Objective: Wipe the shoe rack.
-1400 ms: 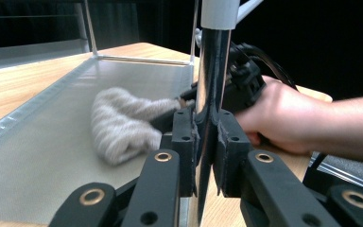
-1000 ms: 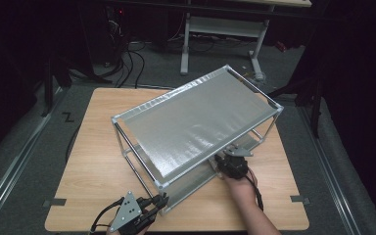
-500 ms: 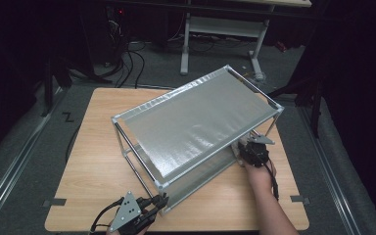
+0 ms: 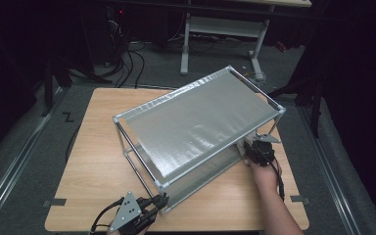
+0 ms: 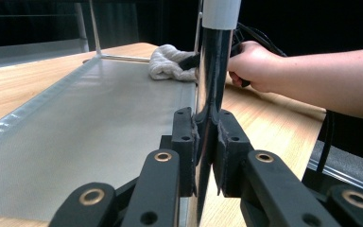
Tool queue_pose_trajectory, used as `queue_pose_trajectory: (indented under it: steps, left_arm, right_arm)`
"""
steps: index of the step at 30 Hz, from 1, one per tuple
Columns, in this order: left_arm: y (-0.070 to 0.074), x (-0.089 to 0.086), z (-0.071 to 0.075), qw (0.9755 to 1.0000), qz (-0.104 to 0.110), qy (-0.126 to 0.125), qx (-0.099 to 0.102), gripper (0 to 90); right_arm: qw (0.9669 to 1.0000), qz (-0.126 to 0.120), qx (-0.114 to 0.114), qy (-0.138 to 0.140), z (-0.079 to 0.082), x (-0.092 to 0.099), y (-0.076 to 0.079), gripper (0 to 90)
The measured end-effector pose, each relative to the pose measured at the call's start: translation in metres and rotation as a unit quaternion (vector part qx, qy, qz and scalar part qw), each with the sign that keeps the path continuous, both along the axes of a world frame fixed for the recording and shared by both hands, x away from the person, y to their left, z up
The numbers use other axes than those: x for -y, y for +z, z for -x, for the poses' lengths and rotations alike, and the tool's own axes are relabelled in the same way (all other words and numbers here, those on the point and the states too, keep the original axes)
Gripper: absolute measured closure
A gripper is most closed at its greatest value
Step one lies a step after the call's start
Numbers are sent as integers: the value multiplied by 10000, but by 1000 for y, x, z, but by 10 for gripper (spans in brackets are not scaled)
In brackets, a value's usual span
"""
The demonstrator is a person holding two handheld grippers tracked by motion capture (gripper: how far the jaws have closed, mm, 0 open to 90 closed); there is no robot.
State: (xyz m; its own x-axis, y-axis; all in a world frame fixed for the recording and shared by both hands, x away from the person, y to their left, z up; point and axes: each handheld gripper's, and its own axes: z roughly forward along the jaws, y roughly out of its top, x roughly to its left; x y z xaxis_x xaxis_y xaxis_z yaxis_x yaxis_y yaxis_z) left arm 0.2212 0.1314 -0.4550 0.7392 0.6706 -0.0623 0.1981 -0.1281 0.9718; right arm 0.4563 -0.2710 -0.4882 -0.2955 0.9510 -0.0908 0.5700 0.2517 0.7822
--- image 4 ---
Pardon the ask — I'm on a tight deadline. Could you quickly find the grey tape strip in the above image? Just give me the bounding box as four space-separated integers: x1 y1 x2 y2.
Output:
42 198 67 209
290 195 310 205

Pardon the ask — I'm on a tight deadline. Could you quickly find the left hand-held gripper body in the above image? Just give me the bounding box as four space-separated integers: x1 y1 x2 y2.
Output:
109 191 158 235

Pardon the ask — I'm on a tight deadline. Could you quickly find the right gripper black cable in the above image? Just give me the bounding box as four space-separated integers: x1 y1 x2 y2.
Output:
268 156 287 202

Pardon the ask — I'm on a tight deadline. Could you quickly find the person's right hand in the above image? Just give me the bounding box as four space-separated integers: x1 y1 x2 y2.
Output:
246 160 280 194

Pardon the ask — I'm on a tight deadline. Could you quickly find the grey floor rail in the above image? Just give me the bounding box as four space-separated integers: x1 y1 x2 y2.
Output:
0 94 63 226
298 106 361 235

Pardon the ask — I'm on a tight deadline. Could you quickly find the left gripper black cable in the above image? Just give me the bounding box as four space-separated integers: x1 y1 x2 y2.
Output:
89 196 125 234

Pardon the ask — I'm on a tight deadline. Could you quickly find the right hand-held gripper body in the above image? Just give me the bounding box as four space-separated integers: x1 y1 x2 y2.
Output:
244 132 282 166

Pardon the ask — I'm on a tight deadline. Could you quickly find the black metal stand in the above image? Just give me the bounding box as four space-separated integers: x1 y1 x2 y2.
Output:
40 57 112 118
268 76 324 138

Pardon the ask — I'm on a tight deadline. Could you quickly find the bundle of black cables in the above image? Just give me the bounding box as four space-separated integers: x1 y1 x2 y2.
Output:
106 6 146 89

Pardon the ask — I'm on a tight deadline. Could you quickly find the metal rack with grey shelves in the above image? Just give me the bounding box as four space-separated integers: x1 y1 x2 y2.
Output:
112 65 287 217

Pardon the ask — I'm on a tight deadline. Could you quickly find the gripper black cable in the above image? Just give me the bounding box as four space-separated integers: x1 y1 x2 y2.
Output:
268 156 287 202
89 196 125 234

